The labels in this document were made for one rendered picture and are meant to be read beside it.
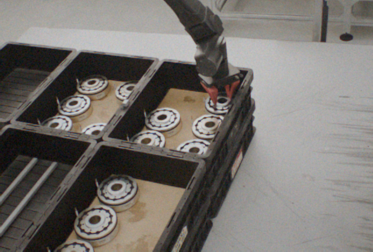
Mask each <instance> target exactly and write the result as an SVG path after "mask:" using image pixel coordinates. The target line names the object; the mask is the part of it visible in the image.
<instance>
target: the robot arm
mask: <svg viewBox="0 0 373 252"><path fill-rule="evenodd" d="M164 1H165V2H166V4H167V5H168V6H169V7H170V8H171V10H172V11H173V12H174V13H175V15H176V16H177V18H179V20H180V23H181V24H182V25H183V26H184V30H185V31H186V32H187V33H188V34H189V35H190V36H191V39H192V40H193V41H194V42H195V44H196V45H197V46H196V48H197V50H196V53H195V56H194V59H195V61H196V70H197V71H198V72H199V79H200V83H201V85H202V86H203V87H204V88H205V90H206V91H207V92H208V94H209V95H210V98H211V100H212V102H213V104H214V105H215V106H216V104H217V92H218V90H217V89H216V88H215V87H217V88H218V89H219V88H222V87H226V92H227V96H228V97H229V98H230V99H231V97H232V95H233V93H234V91H235V89H236V87H237V85H239V83H240V78H239V77H238V76H237V75H239V76H240V71H239V70H238V69H236V68H235V66H233V65H232V64H231V63H230V62H228V55H227V43H226V38H225V37H224V36H221V34H222V32H223V31H224V28H223V27H222V22H221V20H220V18H219V16H218V15H215V14H214V13H213V12H212V10H211V9H210V8H208V6H207V5H206V7H204V5H203V3H201V1H200V0H164ZM229 84H231V89H229ZM214 85H215V87H214Z"/></svg>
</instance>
